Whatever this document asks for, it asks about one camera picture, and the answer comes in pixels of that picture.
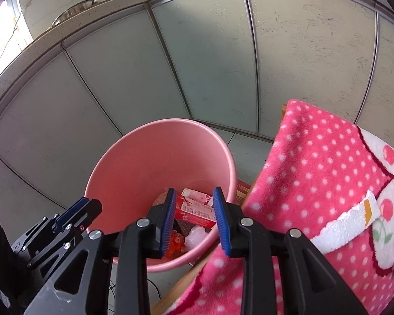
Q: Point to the red carton box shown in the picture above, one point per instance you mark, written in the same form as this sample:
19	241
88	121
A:
196	208

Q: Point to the pink plastic bucket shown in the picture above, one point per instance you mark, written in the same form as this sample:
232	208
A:
139	167

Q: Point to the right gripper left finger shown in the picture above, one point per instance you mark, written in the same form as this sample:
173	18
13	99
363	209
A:
146	238

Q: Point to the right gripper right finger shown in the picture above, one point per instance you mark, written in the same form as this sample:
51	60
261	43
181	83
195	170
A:
243	237

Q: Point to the pink polka dot blanket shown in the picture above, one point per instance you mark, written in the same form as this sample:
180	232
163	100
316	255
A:
321	166

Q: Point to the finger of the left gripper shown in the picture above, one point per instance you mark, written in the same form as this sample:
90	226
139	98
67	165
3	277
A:
81	214

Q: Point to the steel bowl on counter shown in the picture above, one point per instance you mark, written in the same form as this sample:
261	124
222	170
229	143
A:
73	11

